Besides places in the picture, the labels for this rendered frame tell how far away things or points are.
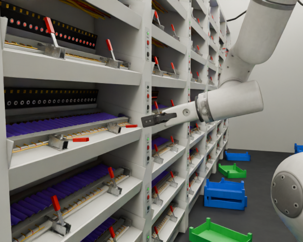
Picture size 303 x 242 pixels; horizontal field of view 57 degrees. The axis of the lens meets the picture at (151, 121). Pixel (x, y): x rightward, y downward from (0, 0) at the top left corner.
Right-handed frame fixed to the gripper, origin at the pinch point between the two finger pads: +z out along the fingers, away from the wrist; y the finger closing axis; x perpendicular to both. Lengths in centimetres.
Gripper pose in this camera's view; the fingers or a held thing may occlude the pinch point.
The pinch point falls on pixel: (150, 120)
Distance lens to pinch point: 83.9
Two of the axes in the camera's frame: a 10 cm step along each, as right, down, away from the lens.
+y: 3.5, -0.9, 9.3
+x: -2.3, -9.7, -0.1
